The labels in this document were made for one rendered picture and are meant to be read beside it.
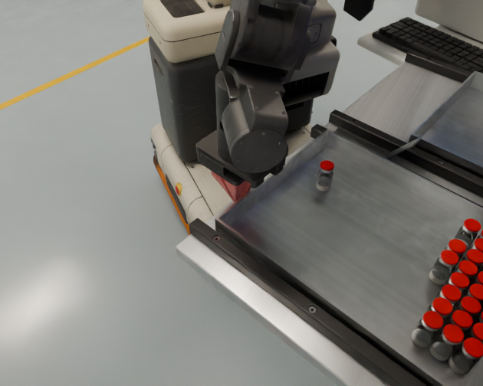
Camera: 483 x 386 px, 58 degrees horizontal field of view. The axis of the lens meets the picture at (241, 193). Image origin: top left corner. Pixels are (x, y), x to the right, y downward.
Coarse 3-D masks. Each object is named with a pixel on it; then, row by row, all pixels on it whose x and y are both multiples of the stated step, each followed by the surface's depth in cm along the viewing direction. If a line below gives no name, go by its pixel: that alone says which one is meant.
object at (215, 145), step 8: (208, 136) 57; (216, 136) 57; (224, 136) 51; (200, 144) 56; (208, 144) 56; (216, 144) 56; (224, 144) 52; (208, 152) 55; (216, 152) 55; (224, 152) 53; (216, 160) 55; (224, 160) 54; (232, 168) 53; (272, 168) 53; (240, 176) 53; (248, 176) 52; (256, 176) 52; (264, 176) 53; (256, 184) 52
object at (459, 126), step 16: (480, 80) 84; (448, 96) 78; (464, 96) 83; (480, 96) 83; (448, 112) 80; (464, 112) 80; (480, 112) 80; (432, 128) 77; (448, 128) 77; (464, 128) 77; (480, 128) 77; (416, 144) 71; (432, 144) 69; (448, 144) 74; (464, 144) 74; (480, 144) 74; (448, 160) 68; (464, 160) 67; (480, 160) 71; (480, 176) 66
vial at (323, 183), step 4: (320, 168) 64; (320, 172) 64; (324, 172) 63; (328, 172) 63; (332, 172) 64; (320, 176) 64; (324, 176) 64; (328, 176) 64; (332, 176) 64; (320, 180) 65; (324, 180) 64; (328, 180) 64; (316, 184) 66; (320, 184) 65; (324, 184) 65; (328, 184) 65; (320, 188) 66; (324, 188) 66; (328, 188) 66
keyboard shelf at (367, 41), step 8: (448, 32) 119; (456, 32) 119; (360, 40) 116; (368, 40) 115; (376, 40) 115; (464, 40) 116; (472, 40) 116; (368, 48) 115; (376, 48) 113; (384, 48) 112; (392, 48) 112; (480, 48) 113; (384, 56) 112; (392, 56) 110; (400, 56) 109; (400, 64) 109
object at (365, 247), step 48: (336, 144) 71; (288, 192) 66; (336, 192) 66; (384, 192) 66; (432, 192) 63; (240, 240) 57; (288, 240) 60; (336, 240) 60; (384, 240) 60; (432, 240) 60; (336, 288) 55; (384, 288) 55; (432, 288) 55; (384, 336) 50; (432, 384) 44
